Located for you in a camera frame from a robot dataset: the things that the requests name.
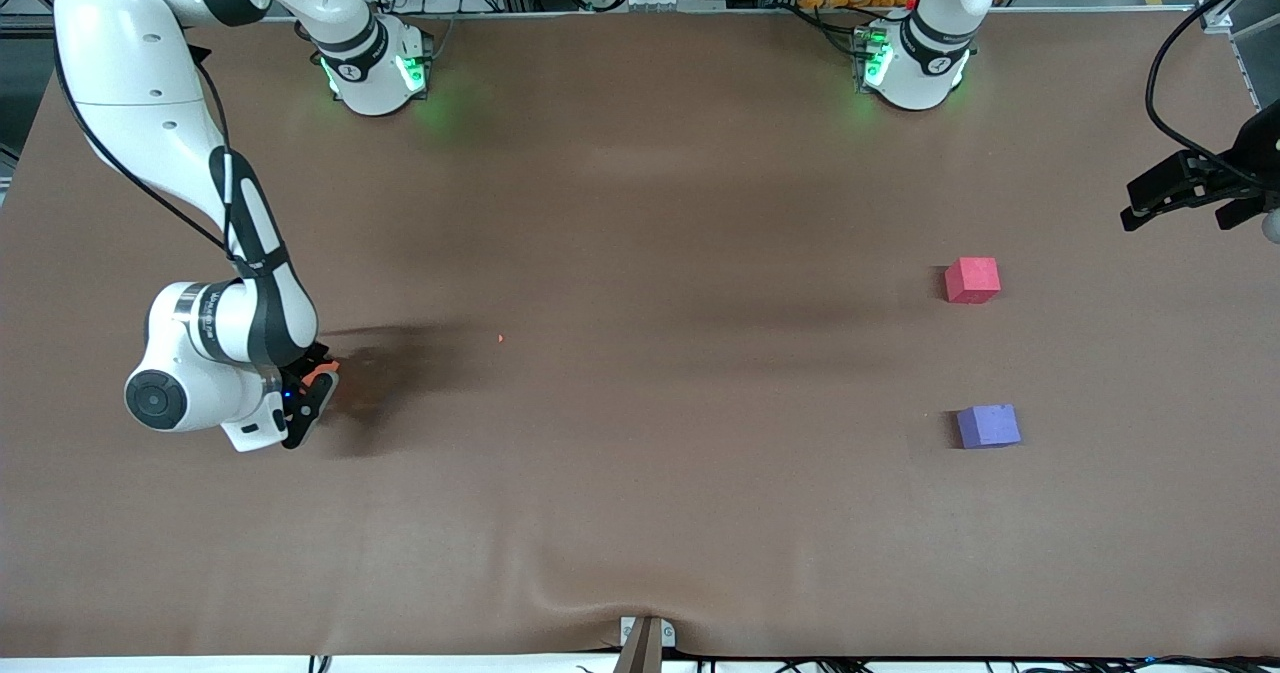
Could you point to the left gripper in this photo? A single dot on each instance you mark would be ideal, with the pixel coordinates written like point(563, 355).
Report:
point(1253, 156)

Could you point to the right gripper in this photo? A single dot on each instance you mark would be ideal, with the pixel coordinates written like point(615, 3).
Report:
point(301, 405)

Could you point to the orange foam block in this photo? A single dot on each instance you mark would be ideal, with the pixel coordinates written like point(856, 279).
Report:
point(322, 369)

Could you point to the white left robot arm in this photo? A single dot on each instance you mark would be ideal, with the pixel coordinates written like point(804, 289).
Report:
point(915, 73)

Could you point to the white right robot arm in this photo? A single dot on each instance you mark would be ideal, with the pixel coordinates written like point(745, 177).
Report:
point(130, 53)

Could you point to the red foam block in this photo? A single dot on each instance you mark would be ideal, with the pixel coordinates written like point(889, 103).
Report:
point(972, 281)

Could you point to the purple foam block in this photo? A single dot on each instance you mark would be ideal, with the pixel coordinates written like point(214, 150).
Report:
point(988, 426)

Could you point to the brown table mat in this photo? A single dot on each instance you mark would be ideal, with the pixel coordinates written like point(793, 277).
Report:
point(640, 473)

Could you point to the brown clamp bar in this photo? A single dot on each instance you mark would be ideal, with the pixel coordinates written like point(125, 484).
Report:
point(645, 655)

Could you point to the aluminium side rail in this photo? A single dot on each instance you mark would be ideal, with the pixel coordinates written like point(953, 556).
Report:
point(1250, 73)

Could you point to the silver edge bracket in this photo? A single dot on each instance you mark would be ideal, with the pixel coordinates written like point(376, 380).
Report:
point(668, 635)

